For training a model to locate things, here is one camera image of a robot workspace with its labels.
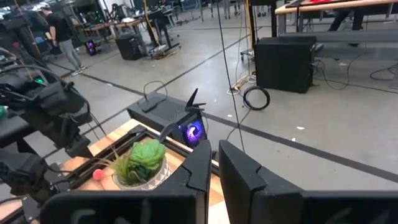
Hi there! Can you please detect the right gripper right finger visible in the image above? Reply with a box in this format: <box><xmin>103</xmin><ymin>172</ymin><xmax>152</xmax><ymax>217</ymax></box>
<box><xmin>218</xmin><ymin>139</ymin><xmax>398</xmax><ymax>224</ymax></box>

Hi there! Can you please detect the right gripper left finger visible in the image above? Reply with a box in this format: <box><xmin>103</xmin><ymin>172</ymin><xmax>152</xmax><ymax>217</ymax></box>
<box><xmin>39</xmin><ymin>139</ymin><xmax>213</xmax><ymax>224</ymax></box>

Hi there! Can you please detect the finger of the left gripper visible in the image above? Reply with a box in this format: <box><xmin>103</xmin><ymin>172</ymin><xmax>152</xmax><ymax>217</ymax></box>
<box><xmin>65</xmin><ymin>136</ymin><xmax>80</xmax><ymax>157</ymax></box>
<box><xmin>79</xmin><ymin>136</ymin><xmax>94</xmax><ymax>158</ymax></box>

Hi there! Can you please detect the bright red toy tomato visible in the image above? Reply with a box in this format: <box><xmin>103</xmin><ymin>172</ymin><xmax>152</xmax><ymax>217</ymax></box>
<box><xmin>92</xmin><ymin>168</ymin><xmax>106</xmax><ymax>181</ymax></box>

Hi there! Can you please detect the succulent in patterned white pot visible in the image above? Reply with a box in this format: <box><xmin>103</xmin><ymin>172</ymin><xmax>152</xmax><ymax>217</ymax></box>
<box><xmin>95</xmin><ymin>138</ymin><xmax>172</xmax><ymax>191</ymax></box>

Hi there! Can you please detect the computer tower with rainbow fans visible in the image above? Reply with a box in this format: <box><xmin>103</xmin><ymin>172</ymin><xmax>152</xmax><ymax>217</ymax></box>
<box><xmin>85</xmin><ymin>39</ymin><xmax>101</xmax><ymax>57</ymax></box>

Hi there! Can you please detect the small black hub device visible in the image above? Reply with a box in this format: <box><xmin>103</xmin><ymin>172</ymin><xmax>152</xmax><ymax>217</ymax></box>
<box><xmin>137</xmin><ymin>96</ymin><xmax>167</xmax><ymax>113</ymax></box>

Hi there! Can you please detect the person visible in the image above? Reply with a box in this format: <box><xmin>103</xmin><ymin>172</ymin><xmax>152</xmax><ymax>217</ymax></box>
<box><xmin>328</xmin><ymin>9</ymin><xmax>365</xmax><ymax>47</ymax></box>
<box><xmin>39</xmin><ymin>3</ymin><xmax>87</xmax><ymax>77</ymax></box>

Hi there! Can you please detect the black computer tower purple light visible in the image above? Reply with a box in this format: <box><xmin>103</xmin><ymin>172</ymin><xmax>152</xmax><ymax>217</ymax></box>
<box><xmin>126</xmin><ymin>88</ymin><xmax>208</xmax><ymax>149</ymax></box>

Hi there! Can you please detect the black cube case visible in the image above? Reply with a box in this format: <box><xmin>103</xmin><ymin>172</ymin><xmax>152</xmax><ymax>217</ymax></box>
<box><xmin>114</xmin><ymin>33</ymin><xmax>144</xmax><ymax>61</ymax></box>

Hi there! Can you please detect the small wooden top workbench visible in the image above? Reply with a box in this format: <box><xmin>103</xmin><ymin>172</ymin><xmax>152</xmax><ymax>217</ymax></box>
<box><xmin>83</xmin><ymin>17</ymin><xmax>147</xmax><ymax>40</ymax></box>

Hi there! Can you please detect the plain black computer tower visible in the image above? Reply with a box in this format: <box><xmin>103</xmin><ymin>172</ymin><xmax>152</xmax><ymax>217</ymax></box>
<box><xmin>254</xmin><ymin>36</ymin><xmax>317</xmax><ymax>94</ymax></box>

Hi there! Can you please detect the long wooden top workbench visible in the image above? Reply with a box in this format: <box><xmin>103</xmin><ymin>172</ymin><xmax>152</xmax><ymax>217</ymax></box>
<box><xmin>275</xmin><ymin>0</ymin><xmax>398</xmax><ymax>37</ymax></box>

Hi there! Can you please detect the thin black looped cable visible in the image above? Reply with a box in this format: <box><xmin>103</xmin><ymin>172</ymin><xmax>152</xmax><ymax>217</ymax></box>
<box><xmin>142</xmin><ymin>80</ymin><xmax>169</xmax><ymax>102</ymax></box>

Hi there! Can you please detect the coiled black cable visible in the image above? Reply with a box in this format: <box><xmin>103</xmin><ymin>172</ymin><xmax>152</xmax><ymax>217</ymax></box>
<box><xmin>243</xmin><ymin>86</ymin><xmax>271</xmax><ymax>111</ymax></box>

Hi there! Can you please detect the white and yellow cable bundle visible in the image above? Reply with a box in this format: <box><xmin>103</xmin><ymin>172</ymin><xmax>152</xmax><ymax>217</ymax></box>
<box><xmin>226</xmin><ymin>73</ymin><xmax>257</xmax><ymax>96</ymax></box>

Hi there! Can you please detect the long thin black cable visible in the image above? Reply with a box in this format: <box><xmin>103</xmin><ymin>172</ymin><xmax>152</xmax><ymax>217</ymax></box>
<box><xmin>216</xmin><ymin>0</ymin><xmax>246</xmax><ymax>153</ymax></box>

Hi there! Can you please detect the black frame standing desk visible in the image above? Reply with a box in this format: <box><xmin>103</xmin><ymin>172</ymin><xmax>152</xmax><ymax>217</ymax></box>
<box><xmin>133</xmin><ymin>7</ymin><xmax>182</xmax><ymax>60</ymax></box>

